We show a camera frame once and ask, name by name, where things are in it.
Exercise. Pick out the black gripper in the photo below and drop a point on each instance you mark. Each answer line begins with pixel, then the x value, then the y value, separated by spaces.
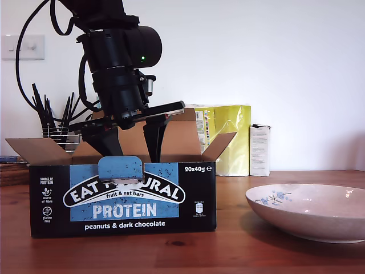
pixel 119 94

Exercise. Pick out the Eat Natural protein carton box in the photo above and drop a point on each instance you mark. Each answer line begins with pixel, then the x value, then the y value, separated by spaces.
pixel 122 205

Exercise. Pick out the teal tissue box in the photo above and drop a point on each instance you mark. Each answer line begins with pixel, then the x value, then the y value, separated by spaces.
pixel 98 105

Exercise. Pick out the small white printed carton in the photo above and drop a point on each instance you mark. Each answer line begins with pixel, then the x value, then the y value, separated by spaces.
pixel 260 151

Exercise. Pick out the pale plate with blue flowers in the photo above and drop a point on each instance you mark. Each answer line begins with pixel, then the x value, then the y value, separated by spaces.
pixel 308 217

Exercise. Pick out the black stick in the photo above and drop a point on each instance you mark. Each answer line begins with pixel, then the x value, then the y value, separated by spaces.
pixel 66 109
pixel 41 105
pixel 71 104
pixel 38 112
pixel 74 109
pixel 48 109

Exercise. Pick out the yellow plastic wrapped package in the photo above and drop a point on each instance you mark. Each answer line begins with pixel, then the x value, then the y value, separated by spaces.
pixel 231 137

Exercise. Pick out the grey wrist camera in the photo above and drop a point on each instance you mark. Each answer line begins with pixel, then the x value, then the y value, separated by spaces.
pixel 149 85

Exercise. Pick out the white light switch plate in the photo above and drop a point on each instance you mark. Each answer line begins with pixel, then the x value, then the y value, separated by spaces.
pixel 35 52

